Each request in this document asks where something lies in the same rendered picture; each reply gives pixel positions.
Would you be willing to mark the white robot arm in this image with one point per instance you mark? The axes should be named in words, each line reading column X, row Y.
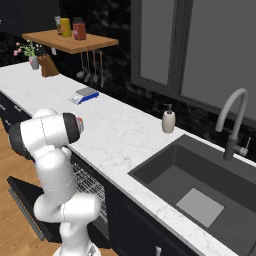
column 53, row 166

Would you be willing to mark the dark cupboard door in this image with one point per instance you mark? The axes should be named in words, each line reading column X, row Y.
column 140, row 230

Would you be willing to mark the black dishwasher door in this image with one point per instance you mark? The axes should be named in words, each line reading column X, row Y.
column 28, row 200

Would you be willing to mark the beige soap dispenser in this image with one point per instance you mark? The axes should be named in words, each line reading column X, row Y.
column 168, row 122

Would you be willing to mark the blue and grey kitchen scale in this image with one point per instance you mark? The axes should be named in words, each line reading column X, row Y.
column 85, row 94

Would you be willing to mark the hanging metal spoon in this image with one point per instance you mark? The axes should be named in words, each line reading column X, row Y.
column 87, row 77

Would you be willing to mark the hanging metal ladle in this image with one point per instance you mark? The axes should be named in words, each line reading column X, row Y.
column 80, row 74

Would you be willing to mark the dark grey sink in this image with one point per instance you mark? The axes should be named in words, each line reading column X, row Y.
column 206, row 186

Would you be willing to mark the wooden knife block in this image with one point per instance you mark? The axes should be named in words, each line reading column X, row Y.
column 48, row 66

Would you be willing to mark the grey curved tap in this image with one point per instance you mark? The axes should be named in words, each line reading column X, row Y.
column 233, row 113

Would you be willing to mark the red jar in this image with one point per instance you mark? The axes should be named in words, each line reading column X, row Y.
column 79, row 31

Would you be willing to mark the grey framed window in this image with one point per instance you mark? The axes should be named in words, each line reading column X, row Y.
column 200, row 43

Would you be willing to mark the pink flowers in grey pot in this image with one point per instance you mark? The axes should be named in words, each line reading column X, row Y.
column 33, row 62

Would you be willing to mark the dark drawer run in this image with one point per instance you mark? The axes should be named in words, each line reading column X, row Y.
column 11, row 115

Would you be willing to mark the yellow jar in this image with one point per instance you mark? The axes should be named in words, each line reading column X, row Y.
column 66, row 27

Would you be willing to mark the grey jar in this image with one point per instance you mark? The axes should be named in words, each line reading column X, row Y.
column 58, row 25

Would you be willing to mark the wooden wall shelf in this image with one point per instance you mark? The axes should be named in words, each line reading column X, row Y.
column 73, row 42

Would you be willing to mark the white wall socket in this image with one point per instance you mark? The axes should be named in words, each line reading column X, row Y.
column 54, row 51

